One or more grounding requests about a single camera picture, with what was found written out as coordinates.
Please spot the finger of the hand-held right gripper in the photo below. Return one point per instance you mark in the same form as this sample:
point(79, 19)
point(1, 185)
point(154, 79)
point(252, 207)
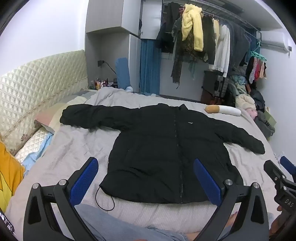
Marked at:
point(288, 163)
point(272, 171)

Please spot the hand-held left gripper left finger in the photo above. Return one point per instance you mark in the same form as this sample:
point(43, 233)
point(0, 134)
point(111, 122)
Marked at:
point(84, 180)

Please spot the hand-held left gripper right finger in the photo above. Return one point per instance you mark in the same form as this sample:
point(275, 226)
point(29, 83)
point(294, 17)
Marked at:
point(207, 183)

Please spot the black puffer jacket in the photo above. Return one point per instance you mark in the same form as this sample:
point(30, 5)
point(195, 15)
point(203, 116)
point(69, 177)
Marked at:
point(150, 150)

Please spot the pile of clothes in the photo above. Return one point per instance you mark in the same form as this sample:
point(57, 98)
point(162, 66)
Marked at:
point(252, 99)

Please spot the dark hanging clothes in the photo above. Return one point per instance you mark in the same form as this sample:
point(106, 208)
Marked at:
point(238, 44)

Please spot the row of hanging clothes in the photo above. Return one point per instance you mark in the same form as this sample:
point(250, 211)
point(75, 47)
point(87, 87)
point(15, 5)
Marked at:
point(231, 15)

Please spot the person's right hand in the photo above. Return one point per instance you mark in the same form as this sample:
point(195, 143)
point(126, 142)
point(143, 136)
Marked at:
point(275, 226)

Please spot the grey bed blanket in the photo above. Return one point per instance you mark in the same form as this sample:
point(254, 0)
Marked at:
point(81, 143)

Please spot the person's right leg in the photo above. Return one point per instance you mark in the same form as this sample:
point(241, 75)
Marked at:
point(231, 220)

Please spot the person's leg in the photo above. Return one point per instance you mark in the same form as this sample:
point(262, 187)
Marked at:
point(231, 220)
point(193, 236)

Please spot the green box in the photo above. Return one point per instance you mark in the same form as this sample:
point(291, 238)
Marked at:
point(270, 118)

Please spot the light blue cloth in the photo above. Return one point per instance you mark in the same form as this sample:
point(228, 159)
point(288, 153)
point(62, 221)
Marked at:
point(38, 157)

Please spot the person's left leg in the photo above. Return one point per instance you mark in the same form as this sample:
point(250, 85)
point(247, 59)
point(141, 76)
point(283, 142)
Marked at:
point(193, 236)

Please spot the person's grey-blue shorts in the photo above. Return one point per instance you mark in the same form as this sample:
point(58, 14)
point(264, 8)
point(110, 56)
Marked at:
point(120, 224)

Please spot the silver quilted pillow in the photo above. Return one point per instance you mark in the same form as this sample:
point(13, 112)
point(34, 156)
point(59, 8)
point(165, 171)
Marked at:
point(32, 143)

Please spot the pink and cream pillow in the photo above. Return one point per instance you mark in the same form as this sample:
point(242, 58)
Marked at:
point(49, 117)

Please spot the orange and white bolster pillow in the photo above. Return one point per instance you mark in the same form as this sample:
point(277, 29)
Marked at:
point(223, 110)

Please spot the yellow cloth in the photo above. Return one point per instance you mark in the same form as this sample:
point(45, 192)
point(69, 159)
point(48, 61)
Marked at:
point(9, 171)

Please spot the dark flat device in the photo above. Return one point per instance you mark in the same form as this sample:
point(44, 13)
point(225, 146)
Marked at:
point(5, 222)

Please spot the row of small bottles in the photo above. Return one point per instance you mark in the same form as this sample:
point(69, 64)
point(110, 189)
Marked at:
point(100, 83)

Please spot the hanging small laundry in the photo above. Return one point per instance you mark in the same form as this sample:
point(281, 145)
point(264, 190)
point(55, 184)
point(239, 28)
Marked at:
point(255, 69)

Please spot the cream quilted headboard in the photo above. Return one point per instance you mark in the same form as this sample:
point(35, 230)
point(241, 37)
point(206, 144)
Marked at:
point(34, 81)

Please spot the green clip hanger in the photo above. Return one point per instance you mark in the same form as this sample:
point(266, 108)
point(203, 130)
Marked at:
point(258, 53)

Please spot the white air conditioner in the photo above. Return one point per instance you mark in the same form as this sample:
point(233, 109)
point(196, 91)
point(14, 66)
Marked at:
point(272, 40)

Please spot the dark patterned garment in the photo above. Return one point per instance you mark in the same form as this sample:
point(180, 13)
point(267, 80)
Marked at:
point(182, 58)

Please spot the blue curtain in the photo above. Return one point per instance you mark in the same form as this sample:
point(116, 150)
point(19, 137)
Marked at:
point(149, 67)

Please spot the white hoodie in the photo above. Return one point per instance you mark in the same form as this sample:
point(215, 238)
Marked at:
point(222, 51)

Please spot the grey white wardrobe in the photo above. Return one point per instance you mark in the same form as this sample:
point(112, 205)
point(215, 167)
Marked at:
point(108, 41)

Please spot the black fleece coat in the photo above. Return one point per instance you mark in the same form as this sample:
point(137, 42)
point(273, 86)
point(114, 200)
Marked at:
point(209, 39)

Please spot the cream hanging garment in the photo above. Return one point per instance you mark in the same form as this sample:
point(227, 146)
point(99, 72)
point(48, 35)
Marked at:
point(216, 29)

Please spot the black hanging jacket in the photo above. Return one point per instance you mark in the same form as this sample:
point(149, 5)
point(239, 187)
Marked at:
point(167, 32)

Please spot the yellow hoodie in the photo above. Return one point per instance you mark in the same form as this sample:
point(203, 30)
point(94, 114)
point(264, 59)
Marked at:
point(192, 27)

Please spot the black wall outlet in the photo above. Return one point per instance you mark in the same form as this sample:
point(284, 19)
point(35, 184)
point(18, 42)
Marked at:
point(100, 63)

